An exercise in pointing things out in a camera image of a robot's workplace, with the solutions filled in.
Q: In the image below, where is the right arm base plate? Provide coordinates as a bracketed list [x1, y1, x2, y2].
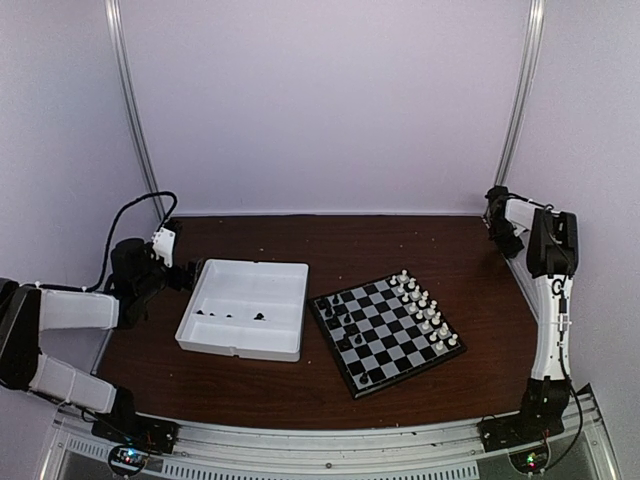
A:
[477, 413, 565, 452]

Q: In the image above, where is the right circuit board with LEDs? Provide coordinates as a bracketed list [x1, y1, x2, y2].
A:
[509, 446, 550, 475]

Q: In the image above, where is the black pieces pile in tray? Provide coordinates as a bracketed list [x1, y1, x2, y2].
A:
[196, 310, 266, 321]

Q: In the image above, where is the black and grey chessboard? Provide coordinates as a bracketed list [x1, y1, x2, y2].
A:
[308, 270, 467, 399]

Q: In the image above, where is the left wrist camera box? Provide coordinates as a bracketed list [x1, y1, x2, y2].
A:
[151, 219, 182, 268]

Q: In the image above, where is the circuit board with leds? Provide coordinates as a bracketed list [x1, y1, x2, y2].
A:
[509, 446, 550, 475]
[107, 445, 150, 476]

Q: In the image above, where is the left aluminium frame post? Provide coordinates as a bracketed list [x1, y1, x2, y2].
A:
[104, 0, 159, 193]

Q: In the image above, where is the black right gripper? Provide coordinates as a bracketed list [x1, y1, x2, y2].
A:
[491, 218, 526, 258]

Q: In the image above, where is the black king piece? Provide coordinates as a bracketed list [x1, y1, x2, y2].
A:
[339, 337, 351, 352]

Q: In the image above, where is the aluminium frame post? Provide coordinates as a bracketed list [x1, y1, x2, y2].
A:
[104, 0, 159, 193]
[491, 0, 546, 189]

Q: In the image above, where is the left circuit board with LEDs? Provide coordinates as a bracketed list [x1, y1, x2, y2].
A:
[107, 445, 150, 476]

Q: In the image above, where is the front aluminium rail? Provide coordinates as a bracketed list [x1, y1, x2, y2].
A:
[47, 392, 609, 480]

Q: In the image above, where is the white compartment tray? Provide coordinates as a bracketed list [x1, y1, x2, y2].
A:
[175, 259, 309, 362]

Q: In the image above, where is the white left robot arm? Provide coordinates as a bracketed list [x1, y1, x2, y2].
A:
[1, 238, 204, 444]

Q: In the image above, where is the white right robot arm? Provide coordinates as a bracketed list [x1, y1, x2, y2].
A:
[485, 185, 579, 442]

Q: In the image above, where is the right aluminium frame post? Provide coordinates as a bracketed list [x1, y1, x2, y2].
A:
[491, 0, 546, 189]

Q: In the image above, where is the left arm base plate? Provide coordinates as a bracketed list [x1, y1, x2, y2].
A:
[91, 416, 179, 454]

